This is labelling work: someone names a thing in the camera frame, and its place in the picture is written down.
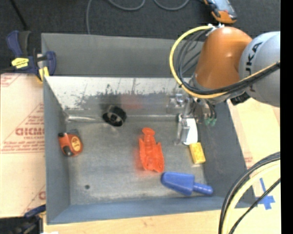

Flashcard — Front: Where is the grey metal bin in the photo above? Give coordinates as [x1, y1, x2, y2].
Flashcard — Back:
[41, 32, 256, 225]

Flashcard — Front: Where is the yellow block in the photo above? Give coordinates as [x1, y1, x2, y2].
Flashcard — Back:
[188, 142, 207, 165]

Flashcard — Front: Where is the orange toy lobster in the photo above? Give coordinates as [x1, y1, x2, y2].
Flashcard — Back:
[138, 127, 165, 173]

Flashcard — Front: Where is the orange tape measure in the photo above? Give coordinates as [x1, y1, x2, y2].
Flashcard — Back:
[58, 129, 84, 157]

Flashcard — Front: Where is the blue toy ice cream cone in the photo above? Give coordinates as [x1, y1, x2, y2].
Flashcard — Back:
[160, 171, 214, 196]

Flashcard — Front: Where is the black tape roll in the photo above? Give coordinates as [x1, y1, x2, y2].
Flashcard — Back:
[102, 104, 127, 127]

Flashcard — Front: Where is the brown cardboard board red print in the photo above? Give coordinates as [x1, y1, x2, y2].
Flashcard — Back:
[0, 72, 281, 219]

